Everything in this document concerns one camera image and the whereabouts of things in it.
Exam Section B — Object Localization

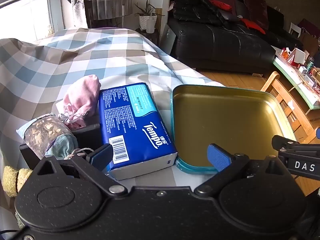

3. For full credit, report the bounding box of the herb sachet with teal cloth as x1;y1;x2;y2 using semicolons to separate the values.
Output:
16;114;94;161

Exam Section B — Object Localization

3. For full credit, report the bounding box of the checkered blanket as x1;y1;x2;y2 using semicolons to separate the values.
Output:
0;27;225;230

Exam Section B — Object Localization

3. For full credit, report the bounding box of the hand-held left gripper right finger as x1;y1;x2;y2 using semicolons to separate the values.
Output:
194;144;288;197

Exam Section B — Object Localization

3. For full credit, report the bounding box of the dark wooden plant stand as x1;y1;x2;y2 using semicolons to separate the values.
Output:
136;27;160;47

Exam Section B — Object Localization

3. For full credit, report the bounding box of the wooden chair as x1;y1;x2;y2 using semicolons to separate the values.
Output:
260;71;315;137

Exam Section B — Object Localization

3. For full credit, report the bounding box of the gold tin tray teal rim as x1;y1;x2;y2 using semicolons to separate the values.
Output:
171;84;298;175

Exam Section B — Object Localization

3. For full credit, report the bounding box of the pink drawstring pouch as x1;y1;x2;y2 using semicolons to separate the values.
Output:
55;74;101;130

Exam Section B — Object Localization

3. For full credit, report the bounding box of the black leather sofa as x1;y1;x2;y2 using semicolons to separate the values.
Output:
167;0;304;74

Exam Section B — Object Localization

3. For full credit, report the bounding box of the yellow knitted cloth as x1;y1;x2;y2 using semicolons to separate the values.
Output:
2;165;33;197

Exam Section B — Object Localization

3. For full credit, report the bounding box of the patterned curtain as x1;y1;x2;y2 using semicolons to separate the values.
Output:
71;0;88;28

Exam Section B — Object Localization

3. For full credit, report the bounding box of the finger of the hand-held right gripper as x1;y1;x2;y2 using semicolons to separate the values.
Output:
272;135;320;153

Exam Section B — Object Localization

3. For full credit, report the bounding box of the white red house-shaped box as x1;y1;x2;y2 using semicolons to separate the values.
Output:
286;47;307;67

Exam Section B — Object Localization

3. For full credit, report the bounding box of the round corrugated metal side table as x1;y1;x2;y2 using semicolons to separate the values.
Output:
84;0;140;28

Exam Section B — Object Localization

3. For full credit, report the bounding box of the black box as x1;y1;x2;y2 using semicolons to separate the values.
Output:
19;124;100;170

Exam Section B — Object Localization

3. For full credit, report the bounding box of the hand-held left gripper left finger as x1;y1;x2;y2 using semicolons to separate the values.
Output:
31;144;128;197

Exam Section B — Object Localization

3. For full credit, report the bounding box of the leaning glass panel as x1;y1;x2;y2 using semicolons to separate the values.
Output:
160;25;178;55

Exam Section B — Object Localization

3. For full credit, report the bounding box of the blue tissue pack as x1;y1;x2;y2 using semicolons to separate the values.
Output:
98;82;178;181

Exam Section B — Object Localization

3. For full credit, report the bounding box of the brown cardboard box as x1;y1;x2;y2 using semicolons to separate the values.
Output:
299;32;320;58

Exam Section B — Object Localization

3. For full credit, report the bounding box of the red cushion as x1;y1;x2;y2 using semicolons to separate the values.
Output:
209;0;232;11
240;18;266;35

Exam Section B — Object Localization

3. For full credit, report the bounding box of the black leather cushion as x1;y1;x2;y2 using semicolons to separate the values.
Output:
172;0;230;27

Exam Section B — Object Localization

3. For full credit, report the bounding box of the coffee table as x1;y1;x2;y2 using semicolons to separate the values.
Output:
272;45;320;110

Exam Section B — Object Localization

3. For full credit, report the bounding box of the window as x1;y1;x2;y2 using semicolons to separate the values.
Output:
0;0;64;40

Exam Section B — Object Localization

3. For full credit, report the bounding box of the potted plant white pot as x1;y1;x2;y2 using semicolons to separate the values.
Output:
134;0;165;30

